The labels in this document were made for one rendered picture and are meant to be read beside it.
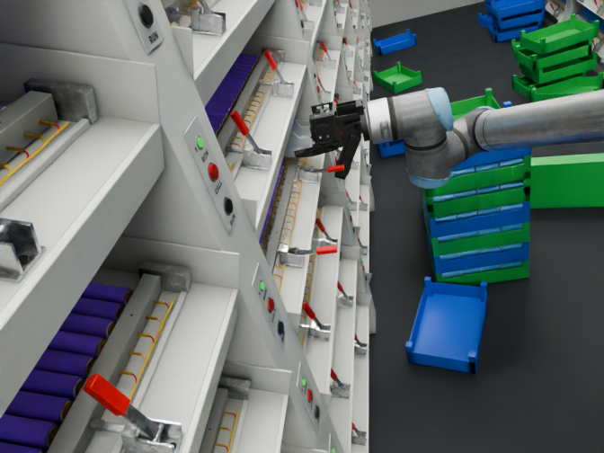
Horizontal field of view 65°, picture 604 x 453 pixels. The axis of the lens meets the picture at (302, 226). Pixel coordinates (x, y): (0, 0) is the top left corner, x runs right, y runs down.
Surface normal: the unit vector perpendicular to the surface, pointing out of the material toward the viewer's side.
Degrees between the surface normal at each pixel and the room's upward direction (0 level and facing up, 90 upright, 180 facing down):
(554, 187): 90
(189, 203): 90
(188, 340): 21
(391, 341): 0
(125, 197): 111
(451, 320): 0
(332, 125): 90
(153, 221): 90
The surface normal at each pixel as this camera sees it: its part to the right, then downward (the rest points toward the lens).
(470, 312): -0.26, -0.78
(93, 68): -0.11, 0.61
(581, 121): -0.90, 0.31
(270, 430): 0.11, -0.78
